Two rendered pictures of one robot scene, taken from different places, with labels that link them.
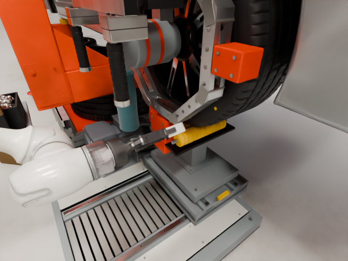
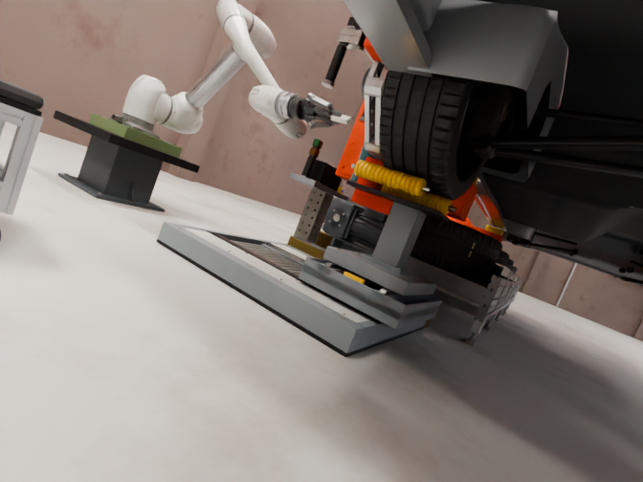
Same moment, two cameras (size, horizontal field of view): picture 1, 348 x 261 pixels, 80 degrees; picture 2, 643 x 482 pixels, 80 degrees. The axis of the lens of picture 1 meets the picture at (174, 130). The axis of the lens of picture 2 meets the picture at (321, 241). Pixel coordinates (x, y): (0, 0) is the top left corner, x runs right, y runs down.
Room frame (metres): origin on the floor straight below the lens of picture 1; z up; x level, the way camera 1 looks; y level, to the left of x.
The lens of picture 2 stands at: (0.04, -1.22, 0.34)
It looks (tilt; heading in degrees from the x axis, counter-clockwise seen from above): 5 degrees down; 64
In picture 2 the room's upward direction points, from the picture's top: 22 degrees clockwise
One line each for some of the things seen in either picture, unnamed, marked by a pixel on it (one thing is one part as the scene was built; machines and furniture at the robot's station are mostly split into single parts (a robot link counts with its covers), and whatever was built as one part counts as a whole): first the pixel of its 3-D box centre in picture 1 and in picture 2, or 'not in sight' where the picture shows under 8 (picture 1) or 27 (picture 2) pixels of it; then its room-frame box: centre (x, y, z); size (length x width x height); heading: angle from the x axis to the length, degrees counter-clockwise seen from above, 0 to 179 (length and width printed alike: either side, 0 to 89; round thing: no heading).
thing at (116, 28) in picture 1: (125, 26); (352, 38); (0.50, 0.11, 0.93); 0.09 x 0.05 x 0.05; 125
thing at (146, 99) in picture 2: not in sight; (147, 98); (-0.09, 1.01, 0.52); 0.18 x 0.16 x 0.22; 28
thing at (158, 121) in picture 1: (172, 127); (382, 187); (0.78, 0.01, 0.48); 0.16 x 0.12 x 0.17; 125
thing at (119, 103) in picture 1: (118, 74); (335, 65); (0.49, 0.13, 0.83); 0.04 x 0.04 x 0.16
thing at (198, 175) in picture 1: (193, 146); (396, 241); (0.86, -0.10, 0.32); 0.40 x 0.30 x 0.28; 35
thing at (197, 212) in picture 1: (191, 172); (376, 290); (0.86, -0.10, 0.13); 0.50 x 0.36 x 0.10; 35
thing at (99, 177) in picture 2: not in sight; (121, 166); (-0.10, 1.01, 0.15); 0.50 x 0.50 x 0.30; 36
